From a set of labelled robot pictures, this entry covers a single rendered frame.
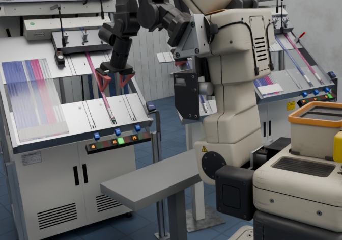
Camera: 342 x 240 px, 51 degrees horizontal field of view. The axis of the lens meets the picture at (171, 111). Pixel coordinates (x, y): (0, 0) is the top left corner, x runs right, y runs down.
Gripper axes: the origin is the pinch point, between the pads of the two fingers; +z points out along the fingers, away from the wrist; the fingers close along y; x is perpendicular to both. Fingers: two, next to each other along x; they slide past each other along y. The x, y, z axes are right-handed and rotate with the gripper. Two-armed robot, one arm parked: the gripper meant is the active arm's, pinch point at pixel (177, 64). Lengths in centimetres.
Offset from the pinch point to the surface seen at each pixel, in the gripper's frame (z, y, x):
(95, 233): 87, 49, 55
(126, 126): 17.3, 31.7, 23.5
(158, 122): 22.1, 12.6, 21.0
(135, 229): 82, 26, 60
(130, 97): 19.0, 24.6, 4.6
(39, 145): 17, 74, 28
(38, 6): 4, 65, -53
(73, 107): 17, 56, 9
